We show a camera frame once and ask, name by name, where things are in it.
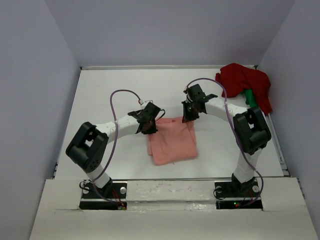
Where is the pink t shirt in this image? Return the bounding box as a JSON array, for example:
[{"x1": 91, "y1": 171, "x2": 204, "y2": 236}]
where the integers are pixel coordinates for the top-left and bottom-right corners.
[{"x1": 147, "y1": 117, "x2": 198, "y2": 166}]

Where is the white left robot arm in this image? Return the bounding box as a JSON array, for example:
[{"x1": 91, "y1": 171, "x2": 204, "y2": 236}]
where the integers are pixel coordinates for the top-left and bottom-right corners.
[{"x1": 65, "y1": 101, "x2": 162, "y2": 198}]

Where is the red t shirt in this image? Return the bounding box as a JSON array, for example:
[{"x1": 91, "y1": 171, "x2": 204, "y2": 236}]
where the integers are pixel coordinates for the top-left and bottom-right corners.
[{"x1": 215, "y1": 63, "x2": 273, "y2": 115}]

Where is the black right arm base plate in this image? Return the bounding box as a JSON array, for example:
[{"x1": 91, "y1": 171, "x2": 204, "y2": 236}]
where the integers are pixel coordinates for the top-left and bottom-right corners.
[{"x1": 212, "y1": 180, "x2": 263, "y2": 210}]

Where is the green t shirt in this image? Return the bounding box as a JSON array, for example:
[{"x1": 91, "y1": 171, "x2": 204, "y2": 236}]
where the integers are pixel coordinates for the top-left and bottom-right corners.
[{"x1": 242, "y1": 89, "x2": 259, "y2": 114}]

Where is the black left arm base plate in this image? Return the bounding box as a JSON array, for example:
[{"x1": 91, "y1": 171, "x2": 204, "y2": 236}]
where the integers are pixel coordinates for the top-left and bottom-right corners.
[{"x1": 79, "y1": 180, "x2": 128, "y2": 211}]

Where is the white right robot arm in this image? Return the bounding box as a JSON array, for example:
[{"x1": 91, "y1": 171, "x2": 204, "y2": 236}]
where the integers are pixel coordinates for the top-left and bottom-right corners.
[{"x1": 182, "y1": 84, "x2": 272, "y2": 200}]

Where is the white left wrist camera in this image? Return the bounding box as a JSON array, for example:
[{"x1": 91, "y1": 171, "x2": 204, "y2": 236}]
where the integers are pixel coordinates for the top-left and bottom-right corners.
[{"x1": 138, "y1": 99, "x2": 153, "y2": 109}]

